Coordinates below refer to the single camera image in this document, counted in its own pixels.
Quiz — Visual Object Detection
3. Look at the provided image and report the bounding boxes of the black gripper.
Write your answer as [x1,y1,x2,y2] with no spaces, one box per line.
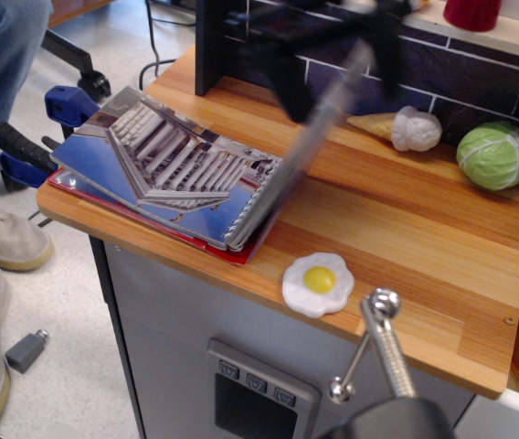
[227,1,418,123]

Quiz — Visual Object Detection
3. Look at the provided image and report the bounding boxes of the Rome spiral-bound book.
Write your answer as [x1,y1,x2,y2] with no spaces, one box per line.
[47,38,377,266]

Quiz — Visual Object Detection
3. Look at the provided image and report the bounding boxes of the toy ice cream cone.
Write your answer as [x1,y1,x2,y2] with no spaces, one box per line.
[346,106,442,152]

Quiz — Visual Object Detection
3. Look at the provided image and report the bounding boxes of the red cup on shelf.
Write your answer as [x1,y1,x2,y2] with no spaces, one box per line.
[443,0,502,32]

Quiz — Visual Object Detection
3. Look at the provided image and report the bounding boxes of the wooden upper shelf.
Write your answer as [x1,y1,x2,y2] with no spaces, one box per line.
[405,0,519,56]

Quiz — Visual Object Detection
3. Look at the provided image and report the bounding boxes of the toy green cabbage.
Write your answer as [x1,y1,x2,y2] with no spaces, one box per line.
[456,122,519,191]

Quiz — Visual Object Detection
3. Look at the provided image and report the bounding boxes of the toy fried egg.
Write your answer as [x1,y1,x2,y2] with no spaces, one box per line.
[281,252,355,318]

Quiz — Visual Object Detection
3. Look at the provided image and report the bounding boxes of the black office chair base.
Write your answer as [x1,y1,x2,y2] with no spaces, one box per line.
[42,29,111,102]

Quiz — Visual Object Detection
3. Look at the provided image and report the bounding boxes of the blue bar clamp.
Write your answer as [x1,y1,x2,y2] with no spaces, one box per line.
[0,86,99,192]

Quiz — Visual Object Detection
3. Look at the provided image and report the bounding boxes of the grey toy oven cabinet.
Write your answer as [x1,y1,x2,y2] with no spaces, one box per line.
[89,237,475,439]

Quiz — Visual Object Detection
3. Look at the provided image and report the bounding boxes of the beige shoe upper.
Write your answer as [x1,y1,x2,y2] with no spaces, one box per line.
[0,209,54,272]

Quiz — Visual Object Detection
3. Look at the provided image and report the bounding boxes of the small grey block with knob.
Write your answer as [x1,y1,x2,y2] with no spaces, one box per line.
[5,329,49,374]

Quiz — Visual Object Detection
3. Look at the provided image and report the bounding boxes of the black side panel post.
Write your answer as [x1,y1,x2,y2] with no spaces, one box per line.
[195,0,249,96]

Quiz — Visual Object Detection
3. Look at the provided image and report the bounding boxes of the black cable on floor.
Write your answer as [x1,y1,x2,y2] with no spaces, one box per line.
[138,0,196,79]

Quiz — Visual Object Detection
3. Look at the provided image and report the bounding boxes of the metal clamp screw handle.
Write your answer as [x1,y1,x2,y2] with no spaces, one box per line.
[329,287,418,404]

